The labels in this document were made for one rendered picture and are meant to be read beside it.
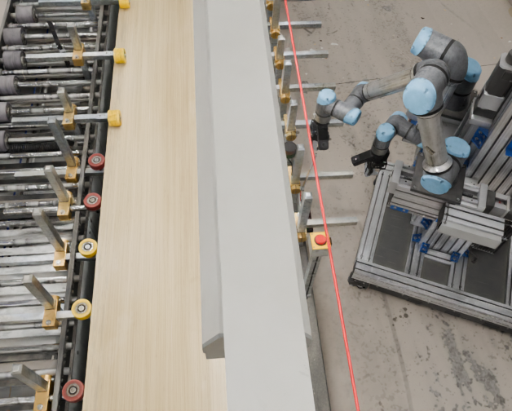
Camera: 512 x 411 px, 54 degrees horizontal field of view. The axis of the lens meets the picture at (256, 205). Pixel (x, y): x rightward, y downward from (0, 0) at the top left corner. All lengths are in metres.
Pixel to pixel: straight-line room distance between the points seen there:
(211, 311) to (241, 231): 0.11
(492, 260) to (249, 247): 2.90
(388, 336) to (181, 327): 1.44
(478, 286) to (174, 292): 1.81
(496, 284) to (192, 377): 1.91
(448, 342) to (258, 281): 2.82
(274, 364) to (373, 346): 2.67
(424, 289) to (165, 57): 1.96
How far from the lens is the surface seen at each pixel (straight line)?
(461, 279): 3.18
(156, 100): 2.77
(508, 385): 3.31
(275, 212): 0.50
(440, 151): 2.08
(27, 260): 2.47
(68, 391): 2.12
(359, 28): 4.72
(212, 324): 0.55
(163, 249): 2.25
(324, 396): 2.26
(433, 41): 2.21
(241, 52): 0.65
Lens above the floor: 2.89
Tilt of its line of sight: 58 degrees down
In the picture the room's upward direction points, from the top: 3 degrees clockwise
